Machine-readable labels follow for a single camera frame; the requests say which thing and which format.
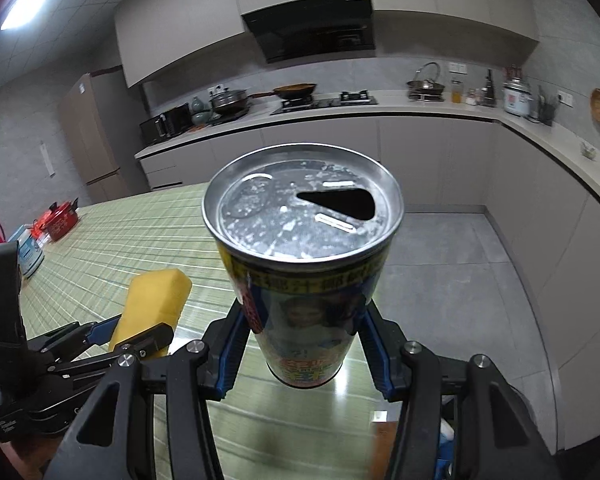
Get yellow cloth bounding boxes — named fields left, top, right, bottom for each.
left=108, top=269, right=192, bottom=351

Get refrigerator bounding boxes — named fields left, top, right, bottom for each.
left=58, top=65, right=150, bottom=204

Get light blue lidded container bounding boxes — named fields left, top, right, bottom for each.
left=8, top=224, right=44, bottom=280

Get dark sauce bottle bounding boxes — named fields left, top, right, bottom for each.
left=481, top=70, right=496, bottom=107

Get wok with handle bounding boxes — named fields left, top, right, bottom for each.
left=249, top=82, right=317, bottom=101

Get gas stove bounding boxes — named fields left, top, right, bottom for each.
left=272, top=90, right=378, bottom=115

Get green ceramic jar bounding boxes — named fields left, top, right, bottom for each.
left=189, top=96, right=212, bottom=126

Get grey lidded pot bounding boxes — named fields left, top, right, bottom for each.
left=209, top=84, right=250, bottom=118

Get utensil holder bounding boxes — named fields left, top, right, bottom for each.
left=536, top=87, right=559, bottom=127

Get red enamel pot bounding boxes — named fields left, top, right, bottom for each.
left=32, top=198, right=79, bottom=242

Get black range hood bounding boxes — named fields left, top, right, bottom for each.
left=242, top=0, right=375, bottom=64

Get white rice cooker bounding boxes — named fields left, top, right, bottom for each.
left=503, top=77, right=532, bottom=117

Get green checked tablecloth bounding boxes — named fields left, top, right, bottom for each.
left=20, top=184, right=390, bottom=479

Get tall printed drink can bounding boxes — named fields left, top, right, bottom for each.
left=201, top=143, right=404, bottom=389

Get black microwave oven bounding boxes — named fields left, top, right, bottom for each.
left=140, top=104, right=194, bottom=148

